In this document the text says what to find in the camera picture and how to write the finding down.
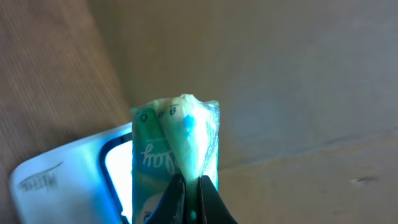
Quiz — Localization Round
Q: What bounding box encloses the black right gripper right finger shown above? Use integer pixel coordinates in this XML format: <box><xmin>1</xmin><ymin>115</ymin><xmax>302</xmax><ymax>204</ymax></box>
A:
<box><xmin>197</xmin><ymin>175</ymin><xmax>238</xmax><ymax>224</ymax></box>

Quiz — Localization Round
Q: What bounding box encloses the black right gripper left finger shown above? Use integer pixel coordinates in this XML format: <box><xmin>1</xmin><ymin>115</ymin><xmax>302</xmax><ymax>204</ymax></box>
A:
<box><xmin>145</xmin><ymin>174</ymin><xmax>186</xmax><ymax>224</ymax></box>

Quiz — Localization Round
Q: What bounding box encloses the teal tissue packet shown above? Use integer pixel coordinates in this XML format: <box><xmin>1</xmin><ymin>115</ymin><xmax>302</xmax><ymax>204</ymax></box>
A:
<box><xmin>131</xmin><ymin>94</ymin><xmax>220</xmax><ymax>223</ymax></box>

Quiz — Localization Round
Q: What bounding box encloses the white barcode scanner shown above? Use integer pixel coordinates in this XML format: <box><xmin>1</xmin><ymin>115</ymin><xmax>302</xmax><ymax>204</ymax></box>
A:
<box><xmin>9</xmin><ymin>123</ymin><xmax>132</xmax><ymax>223</ymax></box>

